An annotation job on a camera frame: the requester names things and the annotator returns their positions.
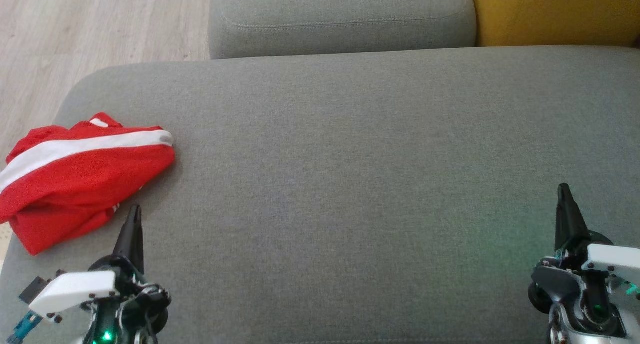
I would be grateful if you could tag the yellow sofa backrest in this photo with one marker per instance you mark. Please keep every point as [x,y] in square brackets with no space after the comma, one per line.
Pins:
[560,12]

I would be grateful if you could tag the large grey sofa seat cushion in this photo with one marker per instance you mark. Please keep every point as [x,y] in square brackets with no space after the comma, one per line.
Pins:
[350,184]

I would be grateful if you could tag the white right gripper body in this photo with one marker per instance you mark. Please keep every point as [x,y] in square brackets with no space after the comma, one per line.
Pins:
[580,279]

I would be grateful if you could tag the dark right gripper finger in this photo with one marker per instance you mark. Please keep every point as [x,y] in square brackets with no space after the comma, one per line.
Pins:
[581,229]
[565,219]

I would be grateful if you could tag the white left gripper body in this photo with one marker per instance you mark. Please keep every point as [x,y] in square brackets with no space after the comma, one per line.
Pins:
[75,289]

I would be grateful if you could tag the red and white basketball jersey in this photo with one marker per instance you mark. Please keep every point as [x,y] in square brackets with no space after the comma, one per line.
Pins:
[75,184]

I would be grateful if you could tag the small grey sofa seat cushion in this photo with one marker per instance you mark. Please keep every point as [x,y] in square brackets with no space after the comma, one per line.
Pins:
[340,14]

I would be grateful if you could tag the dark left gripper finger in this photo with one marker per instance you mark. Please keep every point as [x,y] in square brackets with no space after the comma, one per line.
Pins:
[126,239]
[139,239]

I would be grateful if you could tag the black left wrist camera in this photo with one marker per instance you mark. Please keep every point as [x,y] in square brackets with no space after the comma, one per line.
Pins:
[37,286]

